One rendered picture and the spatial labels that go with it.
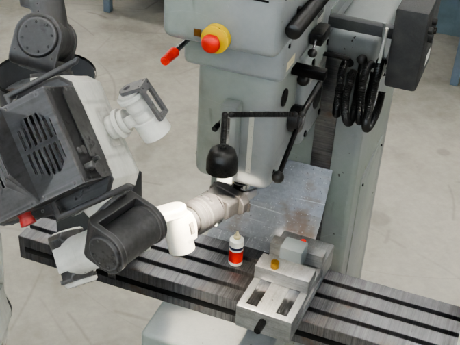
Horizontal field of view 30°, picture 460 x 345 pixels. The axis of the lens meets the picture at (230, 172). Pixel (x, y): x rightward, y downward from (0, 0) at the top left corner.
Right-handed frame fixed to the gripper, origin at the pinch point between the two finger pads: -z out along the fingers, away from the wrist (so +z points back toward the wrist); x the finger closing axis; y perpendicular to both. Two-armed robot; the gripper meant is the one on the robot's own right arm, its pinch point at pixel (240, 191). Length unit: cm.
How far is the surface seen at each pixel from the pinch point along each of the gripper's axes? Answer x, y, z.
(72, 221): 41, 21, 23
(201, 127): 4.3, -21.7, 11.4
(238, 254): 0.6, 22.6, -2.1
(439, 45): 137, 119, -374
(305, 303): -24.3, 23.4, -0.6
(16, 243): 157, 123, -32
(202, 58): 2.1, -41.8, 14.7
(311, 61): -6.8, -34.8, -15.1
